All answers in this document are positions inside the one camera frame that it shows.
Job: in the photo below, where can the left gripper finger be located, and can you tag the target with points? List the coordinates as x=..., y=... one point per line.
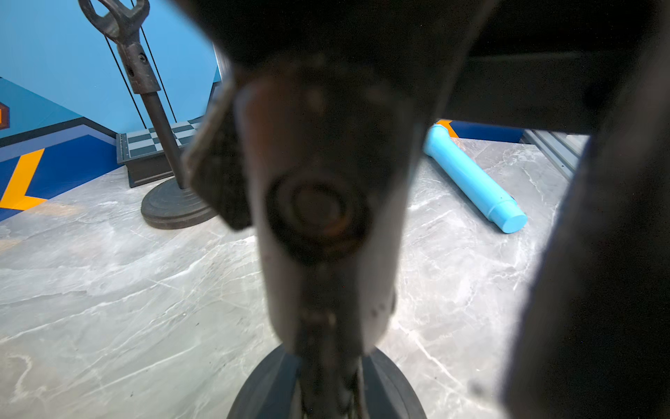
x=593, y=341

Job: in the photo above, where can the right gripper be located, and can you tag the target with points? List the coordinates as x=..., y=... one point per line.
x=552, y=65

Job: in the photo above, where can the black mic clip pole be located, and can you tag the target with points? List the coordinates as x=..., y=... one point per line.
x=122, y=25
x=330, y=102

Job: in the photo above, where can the black round stand base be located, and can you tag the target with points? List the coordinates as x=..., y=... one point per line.
x=168, y=207

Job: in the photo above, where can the light blue tube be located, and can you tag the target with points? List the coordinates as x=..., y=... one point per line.
x=497, y=205

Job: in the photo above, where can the folded chess board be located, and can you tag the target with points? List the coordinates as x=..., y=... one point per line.
x=143, y=156

